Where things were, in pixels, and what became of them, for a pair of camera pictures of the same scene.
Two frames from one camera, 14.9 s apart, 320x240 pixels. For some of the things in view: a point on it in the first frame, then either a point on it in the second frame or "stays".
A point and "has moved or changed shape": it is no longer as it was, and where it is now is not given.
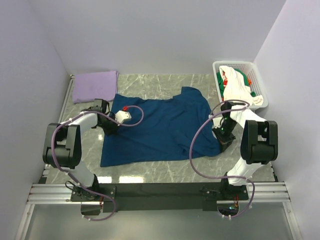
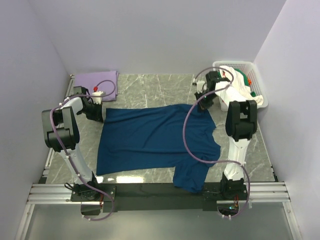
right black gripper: [225, 142] -> [204, 106]
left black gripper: [109, 132] -> [98, 116]
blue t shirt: [161, 129] has moved or changed shape
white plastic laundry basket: [251, 69] stays
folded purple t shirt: [88, 87] stays
